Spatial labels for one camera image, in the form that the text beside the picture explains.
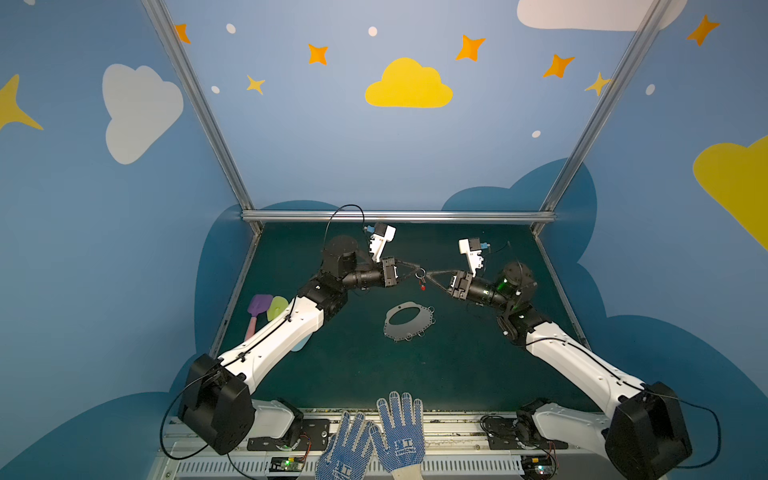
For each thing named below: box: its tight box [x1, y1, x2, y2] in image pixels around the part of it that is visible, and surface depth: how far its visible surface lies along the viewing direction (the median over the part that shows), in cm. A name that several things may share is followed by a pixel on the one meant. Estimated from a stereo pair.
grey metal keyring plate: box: [384, 302, 436, 343], surface depth 98 cm
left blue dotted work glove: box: [316, 411, 383, 480], surface depth 73 cm
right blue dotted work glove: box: [370, 391, 425, 480], surface depth 75 cm
